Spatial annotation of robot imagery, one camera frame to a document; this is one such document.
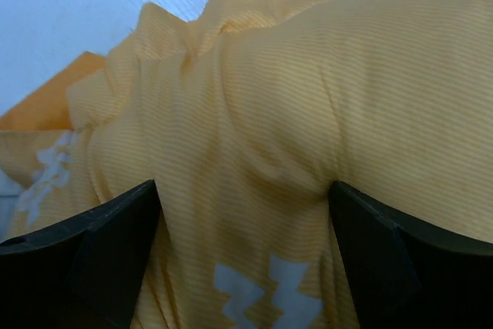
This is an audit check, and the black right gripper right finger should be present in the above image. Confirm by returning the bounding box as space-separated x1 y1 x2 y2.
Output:
328 181 492 328

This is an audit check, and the orange Mickey Mouse pillowcase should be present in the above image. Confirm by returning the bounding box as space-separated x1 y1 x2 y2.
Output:
1 0 492 328

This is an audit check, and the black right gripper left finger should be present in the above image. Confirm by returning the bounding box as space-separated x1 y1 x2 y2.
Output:
1 180 161 328

